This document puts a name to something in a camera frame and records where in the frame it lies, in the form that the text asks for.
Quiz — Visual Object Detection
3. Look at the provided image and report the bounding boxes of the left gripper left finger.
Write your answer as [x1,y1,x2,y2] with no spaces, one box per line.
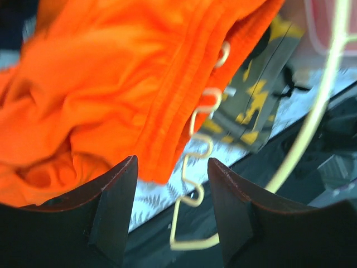
[1,156,138,267]

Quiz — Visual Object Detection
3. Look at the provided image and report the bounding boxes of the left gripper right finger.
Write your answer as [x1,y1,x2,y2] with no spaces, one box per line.
[208,158,356,267]

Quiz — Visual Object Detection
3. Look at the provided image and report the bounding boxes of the orange mesh shorts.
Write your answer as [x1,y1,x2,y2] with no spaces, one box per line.
[1,1,283,207]

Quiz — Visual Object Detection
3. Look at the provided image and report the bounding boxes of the yellow plastic hanger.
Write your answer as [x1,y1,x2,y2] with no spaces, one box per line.
[169,0,356,251]

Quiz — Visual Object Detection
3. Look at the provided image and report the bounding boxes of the camouflage shorts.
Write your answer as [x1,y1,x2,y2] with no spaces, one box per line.
[199,15,309,153]

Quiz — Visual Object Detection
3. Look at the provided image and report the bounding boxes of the pink divided organizer tray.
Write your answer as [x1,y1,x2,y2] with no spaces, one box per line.
[302,0,357,58]

